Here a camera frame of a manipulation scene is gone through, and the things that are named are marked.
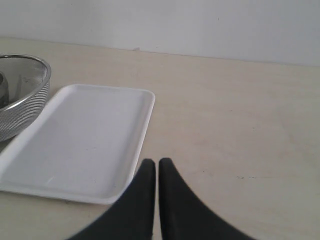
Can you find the white foam tray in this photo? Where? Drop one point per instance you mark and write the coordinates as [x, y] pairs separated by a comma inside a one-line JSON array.
[[83, 147]]

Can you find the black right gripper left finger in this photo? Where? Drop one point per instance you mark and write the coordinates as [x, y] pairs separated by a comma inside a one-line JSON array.
[[131, 217]]

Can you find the steel mesh colander bowl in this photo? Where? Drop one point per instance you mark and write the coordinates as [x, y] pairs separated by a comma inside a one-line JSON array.
[[29, 84]]

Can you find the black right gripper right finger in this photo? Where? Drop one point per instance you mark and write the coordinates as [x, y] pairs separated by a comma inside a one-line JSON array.
[[183, 216]]

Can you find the small stainless steel bowl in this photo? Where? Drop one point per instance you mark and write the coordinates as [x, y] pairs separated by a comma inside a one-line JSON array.
[[4, 91]]

